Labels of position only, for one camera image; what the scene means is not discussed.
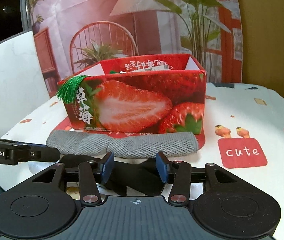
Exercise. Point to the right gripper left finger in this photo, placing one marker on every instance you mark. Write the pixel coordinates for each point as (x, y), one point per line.
(94, 172)

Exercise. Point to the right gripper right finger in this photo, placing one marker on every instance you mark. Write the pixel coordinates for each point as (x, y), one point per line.
(178, 174)

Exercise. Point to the grey knitted cloth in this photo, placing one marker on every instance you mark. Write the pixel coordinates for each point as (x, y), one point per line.
(135, 147)

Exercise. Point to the printed room backdrop poster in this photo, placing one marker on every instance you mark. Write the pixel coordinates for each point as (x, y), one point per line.
(72, 34)

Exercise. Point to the white marble board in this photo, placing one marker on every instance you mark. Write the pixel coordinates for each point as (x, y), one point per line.
(22, 86)

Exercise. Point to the green tassel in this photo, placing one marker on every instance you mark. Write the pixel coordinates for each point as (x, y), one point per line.
(67, 91)

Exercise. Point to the white patterned table mat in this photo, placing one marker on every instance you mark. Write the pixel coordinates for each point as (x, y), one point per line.
(244, 133)

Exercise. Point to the red strawberry cardboard box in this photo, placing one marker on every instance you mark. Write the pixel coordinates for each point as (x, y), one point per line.
(141, 95)

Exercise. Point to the yellow panel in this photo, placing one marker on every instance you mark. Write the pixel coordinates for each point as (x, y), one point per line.
(263, 43)

